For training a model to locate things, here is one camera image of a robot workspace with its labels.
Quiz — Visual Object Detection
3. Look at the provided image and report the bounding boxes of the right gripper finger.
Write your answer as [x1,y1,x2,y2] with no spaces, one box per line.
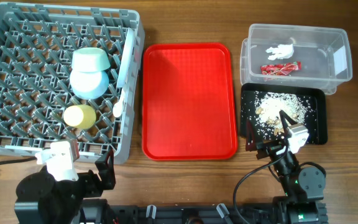
[279,110,295,133]
[246,119,256,152]

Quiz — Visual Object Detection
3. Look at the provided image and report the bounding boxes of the red snack wrapper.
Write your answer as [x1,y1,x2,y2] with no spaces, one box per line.
[260,61,301,76]

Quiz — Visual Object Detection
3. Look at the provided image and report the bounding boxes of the yellow plastic cup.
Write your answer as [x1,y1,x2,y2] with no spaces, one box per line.
[63,105,96,129]

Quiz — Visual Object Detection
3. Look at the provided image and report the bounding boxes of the white plastic spoon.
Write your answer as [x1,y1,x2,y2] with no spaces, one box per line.
[112,87,127,118]

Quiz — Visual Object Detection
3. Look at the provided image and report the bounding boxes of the light blue small bowl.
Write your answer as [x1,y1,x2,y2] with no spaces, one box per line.
[70,70,109,100]

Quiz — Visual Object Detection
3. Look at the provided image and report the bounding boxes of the light blue plate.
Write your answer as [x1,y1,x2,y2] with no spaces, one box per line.
[116,28,135,88]

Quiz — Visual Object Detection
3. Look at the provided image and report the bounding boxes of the green bowl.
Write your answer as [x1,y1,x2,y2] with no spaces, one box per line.
[71,47,111,72]

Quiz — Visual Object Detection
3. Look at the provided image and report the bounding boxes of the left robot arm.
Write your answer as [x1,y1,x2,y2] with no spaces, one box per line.
[14,151,119,224]

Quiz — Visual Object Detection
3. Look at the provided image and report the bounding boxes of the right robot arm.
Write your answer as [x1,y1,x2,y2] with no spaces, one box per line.
[241,110,328,223]

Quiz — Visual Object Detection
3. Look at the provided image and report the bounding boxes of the grey plastic dishwasher rack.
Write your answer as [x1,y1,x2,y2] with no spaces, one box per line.
[0,2,145,164]

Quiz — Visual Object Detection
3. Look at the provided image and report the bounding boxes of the rice and peanut scraps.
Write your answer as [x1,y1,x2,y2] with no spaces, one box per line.
[254,92,307,136]

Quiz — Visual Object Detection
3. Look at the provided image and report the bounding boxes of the black plastic tray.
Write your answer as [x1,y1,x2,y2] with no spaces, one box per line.
[239,83,328,144]

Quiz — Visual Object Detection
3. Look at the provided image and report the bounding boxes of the clear plastic bin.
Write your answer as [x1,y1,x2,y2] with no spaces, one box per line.
[240,24,353,95]

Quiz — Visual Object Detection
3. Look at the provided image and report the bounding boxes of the crumpled white tissue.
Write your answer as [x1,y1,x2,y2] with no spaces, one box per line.
[265,44,294,60]

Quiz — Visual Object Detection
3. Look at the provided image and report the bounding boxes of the red plastic tray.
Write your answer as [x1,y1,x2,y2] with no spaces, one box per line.
[142,42,237,161]

